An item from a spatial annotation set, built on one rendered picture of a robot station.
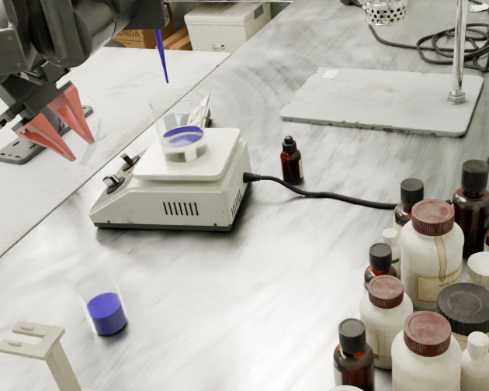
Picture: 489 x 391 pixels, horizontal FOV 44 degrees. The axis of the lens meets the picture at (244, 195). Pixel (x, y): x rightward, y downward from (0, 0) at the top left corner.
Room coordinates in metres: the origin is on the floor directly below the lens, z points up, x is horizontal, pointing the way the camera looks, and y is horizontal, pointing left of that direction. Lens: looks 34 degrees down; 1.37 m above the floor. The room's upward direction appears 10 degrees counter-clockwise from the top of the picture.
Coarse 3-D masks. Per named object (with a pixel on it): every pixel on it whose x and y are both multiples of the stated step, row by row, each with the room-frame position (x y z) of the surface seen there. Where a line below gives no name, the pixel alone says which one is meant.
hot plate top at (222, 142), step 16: (208, 128) 0.75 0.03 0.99; (224, 128) 0.74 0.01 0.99; (208, 144) 0.70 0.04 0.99; (224, 144) 0.70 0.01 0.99; (144, 160) 0.69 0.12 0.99; (160, 160) 0.68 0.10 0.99; (208, 160) 0.66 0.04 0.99; (224, 160) 0.66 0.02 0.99; (144, 176) 0.65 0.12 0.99; (160, 176) 0.65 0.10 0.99; (176, 176) 0.64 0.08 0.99; (192, 176) 0.63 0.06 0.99; (208, 176) 0.63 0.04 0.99
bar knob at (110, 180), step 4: (108, 176) 0.70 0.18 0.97; (112, 176) 0.70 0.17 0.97; (104, 180) 0.71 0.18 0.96; (108, 180) 0.70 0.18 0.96; (112, 180) 0.69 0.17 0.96; (116, 180) 0.69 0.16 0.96; (120, 180) 0.70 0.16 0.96; (124, 180) 0.70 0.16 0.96; (108, 184) 0.71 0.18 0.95; (112, 184) 0.70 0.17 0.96; (116, 184) 0.69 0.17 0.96; (120, 184) 0.69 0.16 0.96; (108, 188) 0.71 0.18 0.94; (112, 188) 0.69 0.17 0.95; (116, 188) 0.69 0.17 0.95; (108, 192) 0.69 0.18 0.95
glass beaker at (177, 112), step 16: (160, 96) 0.71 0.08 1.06; (176, 96) 0.72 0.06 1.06; (192, 96) 0.71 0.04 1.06; (160, 112) 0.66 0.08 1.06; (176, 112) 0.66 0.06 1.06; (192, 112) 0.67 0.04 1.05; (160, 128) 0.67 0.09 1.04; (176, 128) 0.66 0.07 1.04; (192, 128) 0.66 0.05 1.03; (160, 144) 0.68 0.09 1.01; (176, 144) 0.66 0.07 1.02; (192, 144) 0.66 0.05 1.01; (176, 160) 0.66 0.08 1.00; (192, 160) 0.66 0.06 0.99
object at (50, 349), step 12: (24, 324) 0.38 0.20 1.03; (36, 324) 0.38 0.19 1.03; (36, 336) 0.37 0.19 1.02; (48, 336) 0.36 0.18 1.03; (60, 336) 0.36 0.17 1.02; (0, 348) 0.36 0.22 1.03; (12, 348) 0.35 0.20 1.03; (24, 348) 0.35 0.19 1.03; (36, 348) 0.35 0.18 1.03; (48, 348) 0.35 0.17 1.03; (60, 348) 0.36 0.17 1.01; (48, 360) 0.35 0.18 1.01; (60, 360) 0.35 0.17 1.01; (60, 372) 0.35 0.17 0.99; (72, 372) 0.36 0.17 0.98; (60, 384) 0.35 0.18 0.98; (72, 384) 0.35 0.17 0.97
